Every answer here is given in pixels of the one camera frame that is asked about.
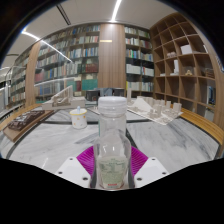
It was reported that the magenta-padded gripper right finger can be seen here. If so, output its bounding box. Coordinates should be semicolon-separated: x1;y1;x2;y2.
128;145;169;189

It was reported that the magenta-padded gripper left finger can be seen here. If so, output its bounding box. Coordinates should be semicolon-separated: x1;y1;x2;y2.
54;145;99;190

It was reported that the clear plastic bottle white cap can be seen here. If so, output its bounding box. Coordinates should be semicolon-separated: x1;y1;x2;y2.
92;95;133;192

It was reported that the white cup yellow rim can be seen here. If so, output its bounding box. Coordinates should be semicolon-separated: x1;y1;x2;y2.
69;107;88;130

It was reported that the large white city block model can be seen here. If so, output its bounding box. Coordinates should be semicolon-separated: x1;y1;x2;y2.
126;88;184;126

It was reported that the brown model on wooden board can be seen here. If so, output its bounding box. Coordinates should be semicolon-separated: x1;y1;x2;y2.
2;109;56;144

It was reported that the curved wooden slatted bench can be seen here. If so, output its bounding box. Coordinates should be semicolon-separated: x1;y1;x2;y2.
179;107;224;146
0;103;43;133

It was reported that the white architectural model with ramp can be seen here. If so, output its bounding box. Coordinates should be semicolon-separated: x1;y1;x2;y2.
41;84;87;109

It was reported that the dark building model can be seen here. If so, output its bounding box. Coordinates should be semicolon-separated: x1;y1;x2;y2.
111;87;126;98
85;88;101;102

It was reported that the wooden cubby shelf unit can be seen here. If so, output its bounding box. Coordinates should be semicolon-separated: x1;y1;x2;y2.
149;12;224;131

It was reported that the glass-fronted side bookshelf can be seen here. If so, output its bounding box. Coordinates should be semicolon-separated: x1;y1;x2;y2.
0;46;34;113

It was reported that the straight ceiling light strip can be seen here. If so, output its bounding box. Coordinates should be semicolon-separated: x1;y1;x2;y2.
110;0;123;23

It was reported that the tall wooden bookshelf wall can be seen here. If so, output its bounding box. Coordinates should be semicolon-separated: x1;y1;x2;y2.
33;23;156;101

